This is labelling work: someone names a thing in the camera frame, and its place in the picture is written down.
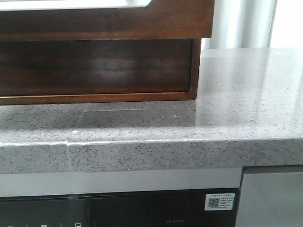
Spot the grey cabinet door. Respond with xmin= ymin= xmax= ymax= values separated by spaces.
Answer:
xmin=236 ymin=166 xmax=303 ymax=227

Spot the black built-in appliance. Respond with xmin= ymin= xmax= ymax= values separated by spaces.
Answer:
xmin=0 ymin=188 xmax=239 ymax=227

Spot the wooden drawer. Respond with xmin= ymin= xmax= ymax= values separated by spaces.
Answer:
xmin=0 ymin=0 xmax=214 ymax=41
xmin=0 ymin=38 xmax=193 ymax=97

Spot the dark wooden drawer cabinet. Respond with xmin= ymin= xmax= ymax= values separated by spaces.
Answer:
xmin=0 ymin=36 xmax=202 ymax=106

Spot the white curtain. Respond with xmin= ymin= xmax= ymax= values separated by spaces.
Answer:
xmin=201 ymin=0 xmax=277 ymax=49

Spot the white QR code sticker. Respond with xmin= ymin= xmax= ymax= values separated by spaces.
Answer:
xmin=205 ymin=193 xmax=235 ymax=211

